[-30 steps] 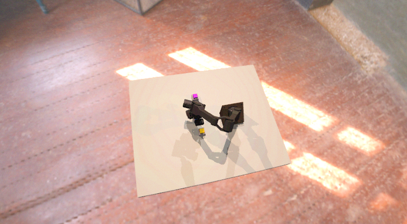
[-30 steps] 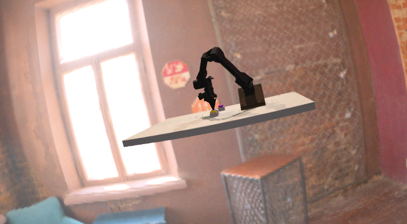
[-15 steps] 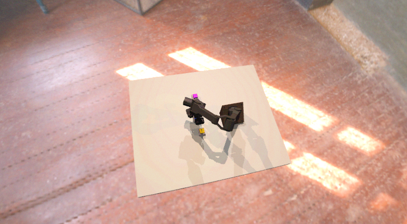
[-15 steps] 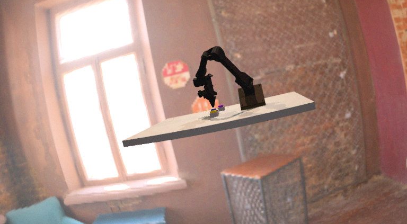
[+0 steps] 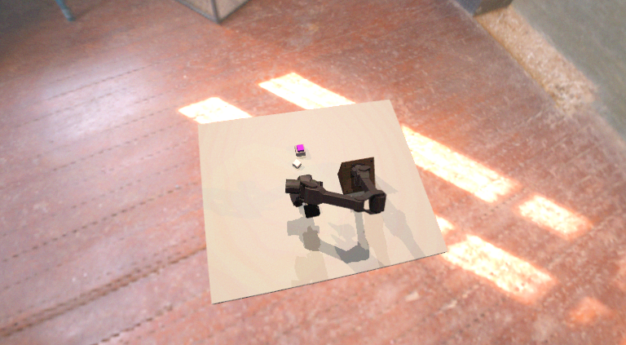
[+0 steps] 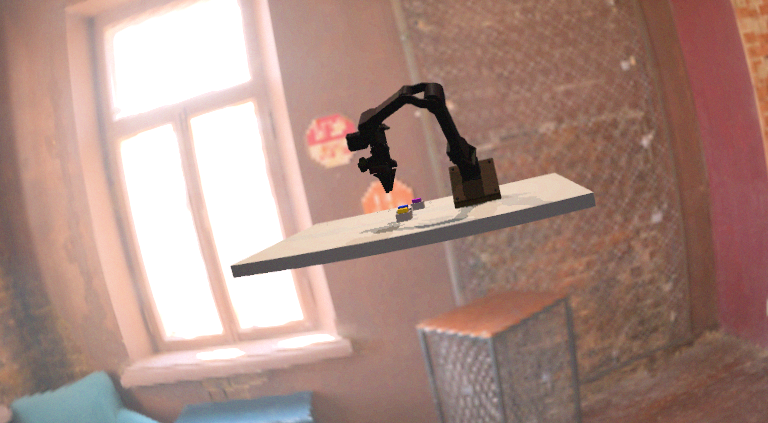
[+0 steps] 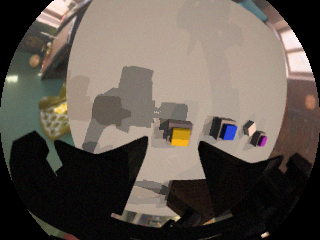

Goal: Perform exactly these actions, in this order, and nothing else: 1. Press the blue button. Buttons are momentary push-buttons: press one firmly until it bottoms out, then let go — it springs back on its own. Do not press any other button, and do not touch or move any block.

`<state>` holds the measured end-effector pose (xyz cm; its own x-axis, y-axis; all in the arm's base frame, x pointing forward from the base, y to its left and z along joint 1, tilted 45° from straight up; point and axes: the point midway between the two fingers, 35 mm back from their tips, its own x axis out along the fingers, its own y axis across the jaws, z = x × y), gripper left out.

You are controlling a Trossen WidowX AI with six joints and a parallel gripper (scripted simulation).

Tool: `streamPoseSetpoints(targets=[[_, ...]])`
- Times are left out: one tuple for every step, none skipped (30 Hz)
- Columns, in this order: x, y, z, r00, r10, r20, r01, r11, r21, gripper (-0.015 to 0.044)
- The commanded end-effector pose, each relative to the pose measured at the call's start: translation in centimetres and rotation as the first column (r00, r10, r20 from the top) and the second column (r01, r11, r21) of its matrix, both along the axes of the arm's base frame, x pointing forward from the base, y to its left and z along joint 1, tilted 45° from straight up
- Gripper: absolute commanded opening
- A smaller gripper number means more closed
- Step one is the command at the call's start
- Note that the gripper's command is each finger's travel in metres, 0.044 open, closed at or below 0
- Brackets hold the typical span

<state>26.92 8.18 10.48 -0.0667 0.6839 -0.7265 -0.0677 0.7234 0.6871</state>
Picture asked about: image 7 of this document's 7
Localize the blue button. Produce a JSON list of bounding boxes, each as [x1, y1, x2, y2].
[[212, 116, 237, 141]]

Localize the magenta button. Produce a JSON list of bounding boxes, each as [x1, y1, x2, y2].
[[251, 131, 267, 148]]

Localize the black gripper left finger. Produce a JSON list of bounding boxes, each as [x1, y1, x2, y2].
[[53, 136, 148, 215]]

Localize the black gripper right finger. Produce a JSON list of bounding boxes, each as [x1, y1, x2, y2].
[[197, 140, 284, 217]]

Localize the yellow button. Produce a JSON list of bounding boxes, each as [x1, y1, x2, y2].
[[167, 119, 193, 147]]

